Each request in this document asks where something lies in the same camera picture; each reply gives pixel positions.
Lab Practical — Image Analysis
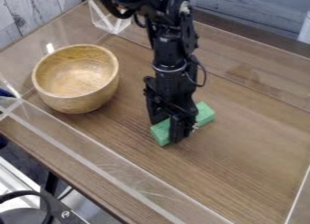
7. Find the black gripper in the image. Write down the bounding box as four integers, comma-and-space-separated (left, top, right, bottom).
144, 63, 199, 143

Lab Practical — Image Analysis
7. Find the green rectangular block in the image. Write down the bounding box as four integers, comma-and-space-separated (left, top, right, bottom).
149, 102, 215, 147

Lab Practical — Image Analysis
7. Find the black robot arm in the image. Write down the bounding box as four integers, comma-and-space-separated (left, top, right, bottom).
98, 0, 204, 142

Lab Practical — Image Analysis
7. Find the light wooden bowl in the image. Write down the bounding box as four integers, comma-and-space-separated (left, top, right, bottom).
32, 44, 120, 114

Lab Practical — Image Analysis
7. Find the black table leg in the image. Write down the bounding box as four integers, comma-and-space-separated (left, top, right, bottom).
45, 172, 58, 195

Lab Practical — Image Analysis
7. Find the clear acrylic tray wall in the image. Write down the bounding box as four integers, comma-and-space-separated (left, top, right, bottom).
0, 4, 310, 224

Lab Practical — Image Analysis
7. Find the clear acrylic corner bracket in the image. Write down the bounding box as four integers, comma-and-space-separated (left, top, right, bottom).
88, 0, 132, 34

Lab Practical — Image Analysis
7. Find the black metal bracket with screw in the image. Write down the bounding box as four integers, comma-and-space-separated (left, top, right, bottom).
40, 190, 89, 224

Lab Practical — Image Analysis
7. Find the black cable lower left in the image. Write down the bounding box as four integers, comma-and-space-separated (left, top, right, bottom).
0, 190, 54, 224

